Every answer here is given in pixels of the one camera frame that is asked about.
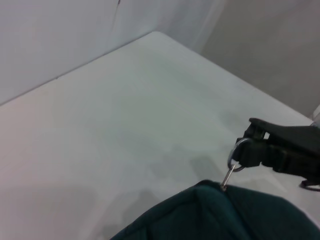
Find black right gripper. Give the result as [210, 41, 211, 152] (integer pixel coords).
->
[236, 117, 320, 186]

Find dark teal insulated lunch bag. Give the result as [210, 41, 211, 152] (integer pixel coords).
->
[109, 137, 320, 240]

